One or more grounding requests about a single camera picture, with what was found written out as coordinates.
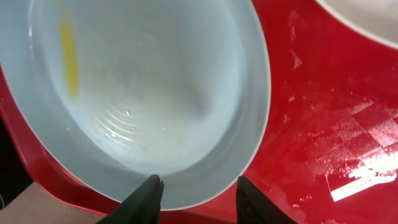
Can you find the light blue plate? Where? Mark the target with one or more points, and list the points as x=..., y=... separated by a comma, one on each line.
x=117, y=91

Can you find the black plastic tray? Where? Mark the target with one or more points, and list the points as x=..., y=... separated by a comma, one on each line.
x=14, y=179

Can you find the red plastic tray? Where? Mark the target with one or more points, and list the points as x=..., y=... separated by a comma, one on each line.
x=329, y=150

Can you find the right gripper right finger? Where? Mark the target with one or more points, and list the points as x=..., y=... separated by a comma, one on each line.
x=253, y=207

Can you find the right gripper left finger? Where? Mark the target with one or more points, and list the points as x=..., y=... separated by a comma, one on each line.
x=141, y=207

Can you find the white plate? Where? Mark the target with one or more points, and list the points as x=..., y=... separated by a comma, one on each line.
x=374, y=19

